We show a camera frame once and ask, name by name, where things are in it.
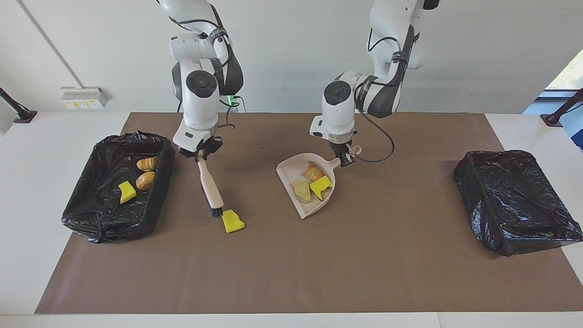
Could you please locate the pale striped foam chunk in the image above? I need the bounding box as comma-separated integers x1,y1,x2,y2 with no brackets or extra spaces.
136,156,160,172
293,179,312,202

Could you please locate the white wall socket box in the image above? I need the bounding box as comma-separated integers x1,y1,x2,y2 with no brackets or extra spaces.
60,87,108,109

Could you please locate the black stand foot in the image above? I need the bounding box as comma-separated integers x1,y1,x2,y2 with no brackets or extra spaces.
0,87,38,124
540,88,583,128

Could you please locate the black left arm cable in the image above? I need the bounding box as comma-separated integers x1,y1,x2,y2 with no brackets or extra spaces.
353,25,416,164

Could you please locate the bin lined with black bag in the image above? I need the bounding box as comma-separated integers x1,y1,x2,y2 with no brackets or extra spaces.
61,131,176,244
453,149,583,257

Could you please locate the bright window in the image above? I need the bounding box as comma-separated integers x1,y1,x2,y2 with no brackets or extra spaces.
546,48,583,90

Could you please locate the beige brush with black bristles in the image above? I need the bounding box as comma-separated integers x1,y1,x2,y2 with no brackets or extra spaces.
196,155,225,218

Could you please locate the brown paper table mat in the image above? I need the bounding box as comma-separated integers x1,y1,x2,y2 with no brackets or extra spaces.
35,112,583,315

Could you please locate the brown bread roll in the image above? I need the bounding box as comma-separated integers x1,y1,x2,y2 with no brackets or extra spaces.
136,171,156,191

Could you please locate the yellow sponge piece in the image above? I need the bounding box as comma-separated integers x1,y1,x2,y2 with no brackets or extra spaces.
221,209,245,234
118,180,137,205
310,175,333,201

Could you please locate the beige plastic dustpan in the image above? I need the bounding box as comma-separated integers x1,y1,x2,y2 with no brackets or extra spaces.
276,145,363,220

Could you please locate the orange striped croissant piece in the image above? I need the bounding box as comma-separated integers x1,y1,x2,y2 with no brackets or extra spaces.
303,162,326,181

